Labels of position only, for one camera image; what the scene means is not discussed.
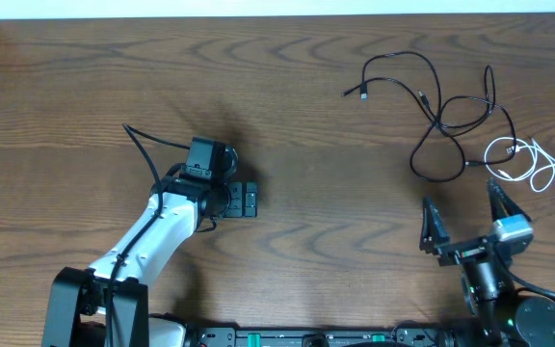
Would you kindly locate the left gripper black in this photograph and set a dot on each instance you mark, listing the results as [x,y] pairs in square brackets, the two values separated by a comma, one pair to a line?
[238,207]

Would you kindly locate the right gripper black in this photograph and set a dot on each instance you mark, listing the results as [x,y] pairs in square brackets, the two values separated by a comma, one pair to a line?
[434,236]

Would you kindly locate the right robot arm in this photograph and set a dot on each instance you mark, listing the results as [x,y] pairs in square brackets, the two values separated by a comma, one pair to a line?
[505,310]

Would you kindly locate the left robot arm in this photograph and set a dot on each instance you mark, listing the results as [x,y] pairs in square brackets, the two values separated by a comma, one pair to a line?
[106,304]

